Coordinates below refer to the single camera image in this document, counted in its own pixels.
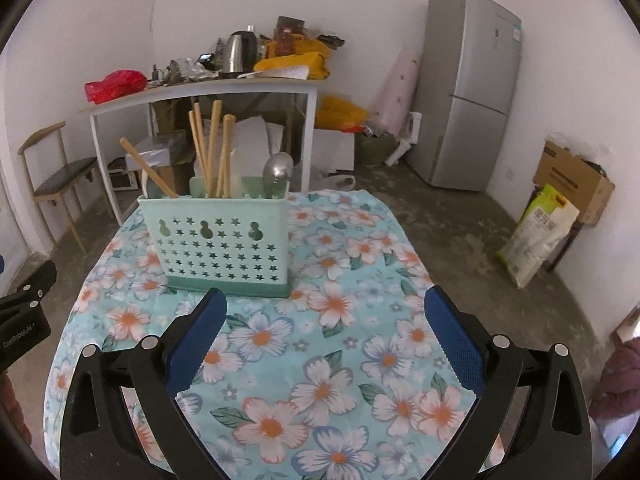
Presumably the wooden chopstick five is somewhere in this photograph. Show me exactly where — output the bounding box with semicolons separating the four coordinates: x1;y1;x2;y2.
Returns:
119;136;179;198

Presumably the steel electric kettle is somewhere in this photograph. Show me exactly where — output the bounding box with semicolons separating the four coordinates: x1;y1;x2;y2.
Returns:
221;25;258;77

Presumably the grey foil wrapped box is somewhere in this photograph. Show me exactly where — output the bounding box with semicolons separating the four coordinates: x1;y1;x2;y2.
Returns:
134;131;188;168

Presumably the yellow bag on table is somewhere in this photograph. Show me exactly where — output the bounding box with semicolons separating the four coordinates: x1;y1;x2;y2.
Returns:
254;34;331;80

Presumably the white sack under table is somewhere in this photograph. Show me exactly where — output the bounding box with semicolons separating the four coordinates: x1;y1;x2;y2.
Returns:
231;116;284;177

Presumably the floral blue tablecloth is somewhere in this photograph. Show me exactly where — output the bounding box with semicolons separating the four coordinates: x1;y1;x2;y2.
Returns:
43;191;476;479

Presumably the silver refrigerator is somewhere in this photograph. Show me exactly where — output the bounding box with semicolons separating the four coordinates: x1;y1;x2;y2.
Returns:
406;0;522;192

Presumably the green rice bag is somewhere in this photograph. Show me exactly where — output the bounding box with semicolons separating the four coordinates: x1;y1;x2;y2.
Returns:
497;184;579;289

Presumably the wooden chopstick three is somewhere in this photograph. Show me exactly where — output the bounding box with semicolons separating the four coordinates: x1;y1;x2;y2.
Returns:
193;102;209;196

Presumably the white side table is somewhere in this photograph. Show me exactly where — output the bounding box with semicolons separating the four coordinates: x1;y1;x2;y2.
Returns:
88;77;322;226

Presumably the wooden chopstick four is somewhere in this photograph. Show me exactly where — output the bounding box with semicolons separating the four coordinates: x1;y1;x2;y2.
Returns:
189;110;207;183

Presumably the clear plastic bag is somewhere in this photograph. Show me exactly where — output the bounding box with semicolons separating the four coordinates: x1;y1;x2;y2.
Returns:
309;171;356;192

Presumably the red plastic bag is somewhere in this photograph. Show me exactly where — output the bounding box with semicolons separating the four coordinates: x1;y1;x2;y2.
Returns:
85;70;148;104

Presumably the wooden chopstick two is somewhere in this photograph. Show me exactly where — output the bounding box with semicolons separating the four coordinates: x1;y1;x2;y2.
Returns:
216;114;235;198

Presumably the pink rolled mat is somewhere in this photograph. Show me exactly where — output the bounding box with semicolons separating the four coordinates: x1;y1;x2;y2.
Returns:
369;47;420;136

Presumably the steel spoon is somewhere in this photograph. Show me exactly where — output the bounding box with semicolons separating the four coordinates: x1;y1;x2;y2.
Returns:
262;152;294;198

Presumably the mint green utensil caddy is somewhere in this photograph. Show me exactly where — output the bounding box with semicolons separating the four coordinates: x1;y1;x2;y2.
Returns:
138;177;291;298

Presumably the cardboard box under table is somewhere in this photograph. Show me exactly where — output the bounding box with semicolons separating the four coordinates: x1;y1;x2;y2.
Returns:
156;150;195;195

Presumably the wooden chair black seat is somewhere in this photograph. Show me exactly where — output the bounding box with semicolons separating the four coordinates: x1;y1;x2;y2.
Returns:
17;122;98;255

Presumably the yellow bag under table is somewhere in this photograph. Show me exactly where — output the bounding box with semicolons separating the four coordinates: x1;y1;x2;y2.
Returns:
314;94;368;131

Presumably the cardboard box by wall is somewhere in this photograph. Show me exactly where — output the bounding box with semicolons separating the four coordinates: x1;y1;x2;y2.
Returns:
533;141;615;226

